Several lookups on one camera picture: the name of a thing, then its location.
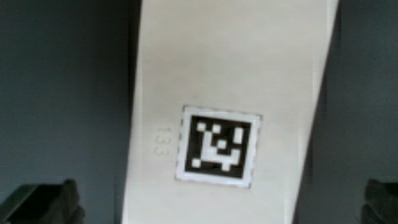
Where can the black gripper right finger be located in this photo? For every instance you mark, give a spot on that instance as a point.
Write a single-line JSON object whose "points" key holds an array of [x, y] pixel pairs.
{"points": [[378, 212]]}

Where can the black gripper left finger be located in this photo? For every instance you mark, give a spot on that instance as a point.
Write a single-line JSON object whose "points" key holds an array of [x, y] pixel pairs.
{"points": [[42, 204]]}

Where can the white cabinet top block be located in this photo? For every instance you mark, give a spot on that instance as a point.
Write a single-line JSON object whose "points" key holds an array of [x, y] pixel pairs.
{"points": [[229, 70]]}

